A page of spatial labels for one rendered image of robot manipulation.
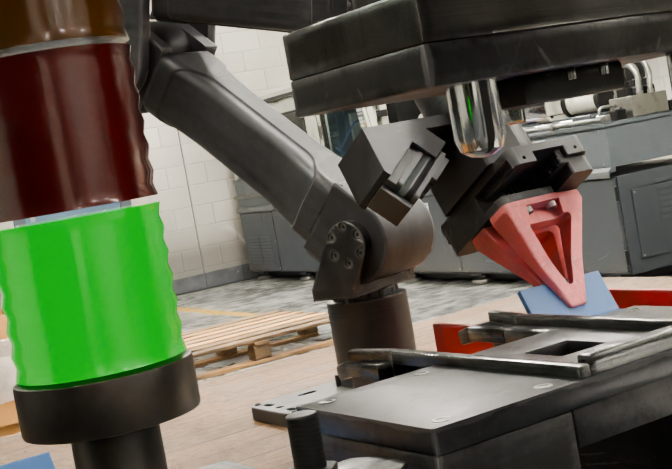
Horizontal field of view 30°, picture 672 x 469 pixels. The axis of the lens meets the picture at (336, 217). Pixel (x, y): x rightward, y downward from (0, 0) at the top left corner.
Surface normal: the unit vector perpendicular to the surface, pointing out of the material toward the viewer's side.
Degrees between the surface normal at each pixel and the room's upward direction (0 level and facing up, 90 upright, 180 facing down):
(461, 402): 0
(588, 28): 90
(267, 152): 88
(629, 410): 90
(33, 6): 76
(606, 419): 90
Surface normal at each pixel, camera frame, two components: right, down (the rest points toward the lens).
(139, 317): 0.69, 0.16
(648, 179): 0.46, -0.04
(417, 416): -0.18, -0.98
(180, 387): 0.88, -0.13
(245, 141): -0.57, 0.11
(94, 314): 0.17, -0.22
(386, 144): 0.37, -0.53
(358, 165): -0.83, 0.18
